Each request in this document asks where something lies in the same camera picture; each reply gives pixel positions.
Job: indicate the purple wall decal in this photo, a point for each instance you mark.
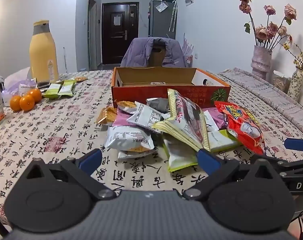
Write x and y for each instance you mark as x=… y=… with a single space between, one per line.
x=187 y=47

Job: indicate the paper notice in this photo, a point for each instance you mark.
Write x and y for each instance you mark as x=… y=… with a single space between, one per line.
x=117 y=20

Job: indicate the small white snack packet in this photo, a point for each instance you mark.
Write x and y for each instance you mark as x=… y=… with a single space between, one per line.
x=211 y=122

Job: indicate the pink ribbed vase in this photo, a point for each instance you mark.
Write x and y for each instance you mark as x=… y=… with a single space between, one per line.
x=260 y=61

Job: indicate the white snack packet green edge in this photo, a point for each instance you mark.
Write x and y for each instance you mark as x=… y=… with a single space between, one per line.
x=222 y=140

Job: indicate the wooden chair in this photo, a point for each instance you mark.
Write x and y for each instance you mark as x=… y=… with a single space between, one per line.
x=157 y=57

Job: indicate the tangerine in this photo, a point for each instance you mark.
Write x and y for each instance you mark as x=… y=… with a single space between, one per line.
x=36 y=94
x=15 y=103
x=27 y=103

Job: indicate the white folded umbrella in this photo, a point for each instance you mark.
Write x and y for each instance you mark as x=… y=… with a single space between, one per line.
x=171 y=17
x=175 y=12

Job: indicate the red snack bag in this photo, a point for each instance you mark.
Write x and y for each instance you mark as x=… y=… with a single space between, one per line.
x=244 y=127

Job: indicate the orange cardboard box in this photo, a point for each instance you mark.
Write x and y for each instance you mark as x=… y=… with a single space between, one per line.
x=141 y=93

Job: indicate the white and orange snack packet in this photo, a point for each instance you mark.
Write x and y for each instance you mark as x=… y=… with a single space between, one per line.
x=126 y=106

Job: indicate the large gold-edged snack bag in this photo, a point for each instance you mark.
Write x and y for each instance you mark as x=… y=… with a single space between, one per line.
x=186 y=120

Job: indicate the flat white snack packet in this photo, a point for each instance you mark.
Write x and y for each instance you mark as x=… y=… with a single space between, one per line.
x=130 y=154

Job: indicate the pink snack packet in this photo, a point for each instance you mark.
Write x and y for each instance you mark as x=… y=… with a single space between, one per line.
x=122 y=121
x=217 y=116

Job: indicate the dried pink rose bouquet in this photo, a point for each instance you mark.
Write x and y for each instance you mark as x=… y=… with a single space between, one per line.
x=266 y=30

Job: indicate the dried yellow flower sprigs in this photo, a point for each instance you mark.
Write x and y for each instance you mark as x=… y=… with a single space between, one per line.
x=302 y=57

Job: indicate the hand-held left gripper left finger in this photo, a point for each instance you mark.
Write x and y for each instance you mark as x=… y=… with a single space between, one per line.
x=90 y=158

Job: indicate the small dark snack packet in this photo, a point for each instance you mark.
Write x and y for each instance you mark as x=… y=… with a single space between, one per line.
x=42 y=84

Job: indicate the purple padded jacket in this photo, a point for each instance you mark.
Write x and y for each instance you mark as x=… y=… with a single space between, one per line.
x=141 y=52

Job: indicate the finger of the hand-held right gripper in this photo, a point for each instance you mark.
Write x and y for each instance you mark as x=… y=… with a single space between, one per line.
x=299 y=166
x=296 y=143

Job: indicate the silver snack packet orange print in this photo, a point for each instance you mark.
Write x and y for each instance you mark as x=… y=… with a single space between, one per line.
x=129 y=137

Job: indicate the white mop stick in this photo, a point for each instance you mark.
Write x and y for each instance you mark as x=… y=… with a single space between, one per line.
x=64 y=60

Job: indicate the purple plastic bag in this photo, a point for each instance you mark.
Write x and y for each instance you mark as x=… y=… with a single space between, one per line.
x=21 y=85

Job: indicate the grey snack packet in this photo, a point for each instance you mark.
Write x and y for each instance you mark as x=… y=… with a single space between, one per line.
x=157 y=104

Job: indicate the pink quilted cloth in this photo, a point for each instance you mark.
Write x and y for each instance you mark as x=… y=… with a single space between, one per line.
x=266 y=97

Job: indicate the glass jar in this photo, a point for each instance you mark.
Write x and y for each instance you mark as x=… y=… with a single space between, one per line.
x=279 y=81

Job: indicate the grey fridge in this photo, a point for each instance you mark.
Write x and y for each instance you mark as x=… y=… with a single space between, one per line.
x=161 y=22

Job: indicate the small clear nut packet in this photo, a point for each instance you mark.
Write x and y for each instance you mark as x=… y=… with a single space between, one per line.
x=80 y=79

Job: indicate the dark entrance door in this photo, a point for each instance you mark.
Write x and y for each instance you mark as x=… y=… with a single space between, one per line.
x=120 y=33

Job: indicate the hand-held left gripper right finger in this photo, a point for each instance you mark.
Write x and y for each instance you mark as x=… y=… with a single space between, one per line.
x=207 y=160

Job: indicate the clear plastic pouch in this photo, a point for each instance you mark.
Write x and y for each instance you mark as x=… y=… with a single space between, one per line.
x=161 y=6

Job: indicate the yellow thermos bottle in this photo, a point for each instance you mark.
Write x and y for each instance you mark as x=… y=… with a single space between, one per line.
x=42 y=55

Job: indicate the white snack packet black print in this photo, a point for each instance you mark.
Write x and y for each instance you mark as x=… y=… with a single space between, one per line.
x=146 y=117

